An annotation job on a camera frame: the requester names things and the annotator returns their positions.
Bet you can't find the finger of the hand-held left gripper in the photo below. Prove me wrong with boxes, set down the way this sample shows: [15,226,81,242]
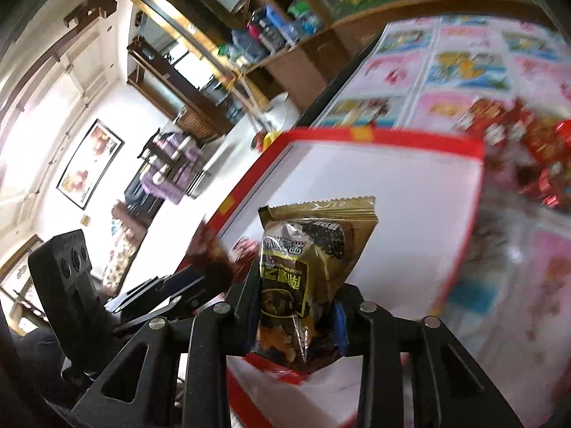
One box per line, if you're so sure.
[105,271,224,316]
[113,294,224,338]

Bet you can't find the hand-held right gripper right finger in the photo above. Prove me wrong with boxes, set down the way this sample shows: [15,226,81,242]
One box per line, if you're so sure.
[332,283,524,428]

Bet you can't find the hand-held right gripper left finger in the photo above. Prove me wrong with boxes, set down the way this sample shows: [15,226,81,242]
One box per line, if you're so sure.
[71,259,264,428]

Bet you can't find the dark red snack packet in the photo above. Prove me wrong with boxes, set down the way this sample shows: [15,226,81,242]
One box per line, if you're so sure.
[190,220,262,287]

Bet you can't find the gold brown snack packet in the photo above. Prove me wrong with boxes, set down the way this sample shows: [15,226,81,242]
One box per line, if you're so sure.
[250,195,379,375]

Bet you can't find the red rimmed white box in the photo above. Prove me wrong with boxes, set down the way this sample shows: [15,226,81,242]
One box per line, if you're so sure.
[178,127,485,428]

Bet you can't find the pile of red snack packets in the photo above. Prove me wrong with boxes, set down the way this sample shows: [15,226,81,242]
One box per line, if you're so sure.
[454,97,571,209]

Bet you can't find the floral cloth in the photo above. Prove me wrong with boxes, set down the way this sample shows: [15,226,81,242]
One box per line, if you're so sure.
[103,227,140,294]

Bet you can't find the dining table with purple cloth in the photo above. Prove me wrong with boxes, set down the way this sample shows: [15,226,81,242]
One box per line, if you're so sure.
[137,131,211,204]

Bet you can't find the white round container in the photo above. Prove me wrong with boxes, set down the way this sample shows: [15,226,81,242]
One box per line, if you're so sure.
[267,93,300,131]

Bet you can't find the gold framed display cabinet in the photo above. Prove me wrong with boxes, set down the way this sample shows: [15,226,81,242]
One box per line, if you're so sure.
[125,0,251,140]

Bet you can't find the wooden ceiling ornament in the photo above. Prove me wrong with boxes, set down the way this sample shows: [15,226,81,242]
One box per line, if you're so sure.
[64,0,117,33]

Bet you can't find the wooden sideboard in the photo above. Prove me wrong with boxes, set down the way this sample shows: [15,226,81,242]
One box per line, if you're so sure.
[241,24,380,114]

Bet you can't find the group of blue bottles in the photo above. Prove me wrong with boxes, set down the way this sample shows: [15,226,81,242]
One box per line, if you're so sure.
[218,2,323,64]

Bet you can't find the printed cartoon blanket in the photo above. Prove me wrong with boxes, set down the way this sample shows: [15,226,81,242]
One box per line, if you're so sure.
[312,15,571,366]

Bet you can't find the framed wall picture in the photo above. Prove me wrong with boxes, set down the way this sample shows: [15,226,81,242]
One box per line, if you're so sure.
[56,119,125,210]

